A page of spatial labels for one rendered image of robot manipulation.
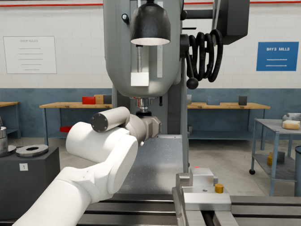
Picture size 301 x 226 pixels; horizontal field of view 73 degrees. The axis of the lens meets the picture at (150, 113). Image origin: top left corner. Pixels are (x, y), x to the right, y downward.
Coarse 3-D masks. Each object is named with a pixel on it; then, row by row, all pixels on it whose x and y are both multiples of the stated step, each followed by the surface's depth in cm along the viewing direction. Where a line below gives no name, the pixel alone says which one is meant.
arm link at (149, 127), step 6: (132, 114) 49; (132, 120) 45; (138, 120) 47; (144, 120) 51; (150, 120) 53; (156, 120) 54; (138, 126) 45; (144, 126) 48; (150, 126) 52; (156, 126) 54; (144, 132) 47; (150, 132) 52; (156, 132) 54; (144, 138) 48
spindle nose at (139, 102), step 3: (135, 99) 59; (138, 99) 57; (141, 99) 57; (144, 99) 57; (147, 99) 57; (150, 99) 58; (135, 102) 59; (138, 102) 58; (141, 102) 57; (144, 102) 57; (147, 102) 57; (150, 102) 58; (135, 105) 59; (138, 105) 58; (141, 105) 57; (144, 105) 57; (147, 105) 58; (150, 105) 58
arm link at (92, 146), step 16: (112, 112) 37; (128, 112) 42; (80, 128) 38; (96, 128) 35; (112, 128) 39; (128, 128) 42; (80, 144) 36; (96, 144) 36; (112, 144) 35; (96, 160) 36
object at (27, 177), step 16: (0, 160) 59; (16, 160) 59; (32, 160) 60; (48, 160) 63; (0, 176) 60; (16, 176) 60; (32, 176) 60; (48, 176) 63; (0, 192) 60; (16, 192) 61; (32, 192) 61; (0, 208) 61; (16, 208) 61
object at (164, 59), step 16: (112, 0) 48; (128, 0) 47; (160, 0) 47; (176, 0) 49; (112, 16) 48; (128, 16) 48; (176, 16) 49; (112, 32) 49; (128, 32) 48; (176, 32) 50; (112, 48) 50; (128, 48) 49; (160, 48) 48; (176, 48) 51; (112, 64) 50; (128, 64) 49; (160, 64) 49; (176, 64) 51; (112, 80) 52; (128, 80) 50; (160, 80) 50; (128, 96) 55; (144, 96) 52
